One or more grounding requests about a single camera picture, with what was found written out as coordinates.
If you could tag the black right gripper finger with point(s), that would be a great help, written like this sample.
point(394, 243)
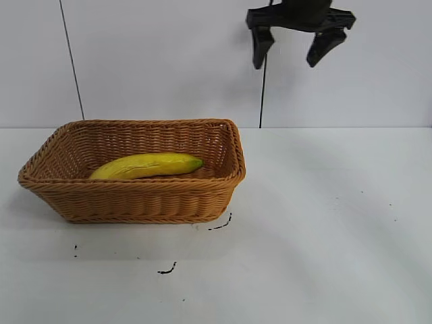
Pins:
point(325, 45)
point(261, 45)

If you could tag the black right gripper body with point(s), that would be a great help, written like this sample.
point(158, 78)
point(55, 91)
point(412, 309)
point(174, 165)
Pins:
point(300, 15)

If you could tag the yellow banana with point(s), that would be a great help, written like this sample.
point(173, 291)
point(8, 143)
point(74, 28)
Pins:
point(152, 165)

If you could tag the woven wicker rectangular basket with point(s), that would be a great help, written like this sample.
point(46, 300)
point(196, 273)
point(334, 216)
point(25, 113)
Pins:
point(135, 206)

